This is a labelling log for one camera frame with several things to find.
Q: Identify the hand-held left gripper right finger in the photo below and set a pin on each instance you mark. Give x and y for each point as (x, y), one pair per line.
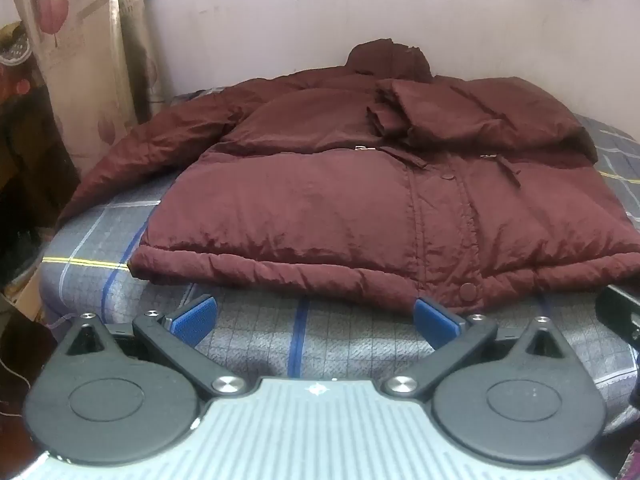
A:
(436, 319)

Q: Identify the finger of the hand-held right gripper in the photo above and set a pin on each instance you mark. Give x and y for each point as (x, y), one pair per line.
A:
(616, 310)

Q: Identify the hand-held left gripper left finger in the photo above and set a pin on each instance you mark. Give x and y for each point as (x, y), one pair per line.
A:
(192, 319)

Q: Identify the maroon puffer jacket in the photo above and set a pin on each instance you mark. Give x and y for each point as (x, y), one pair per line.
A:
(320, 200)

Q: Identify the grey plaid bed sheet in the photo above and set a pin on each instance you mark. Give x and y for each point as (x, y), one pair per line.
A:
(100, 240)

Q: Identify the dark wooden desk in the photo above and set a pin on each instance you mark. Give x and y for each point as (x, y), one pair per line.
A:
(30, 170)

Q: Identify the beige floral curtain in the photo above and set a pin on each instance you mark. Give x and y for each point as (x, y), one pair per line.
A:
(85, 60)

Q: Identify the floral quilt bag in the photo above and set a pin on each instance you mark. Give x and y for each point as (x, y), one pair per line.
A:
(15, 77)

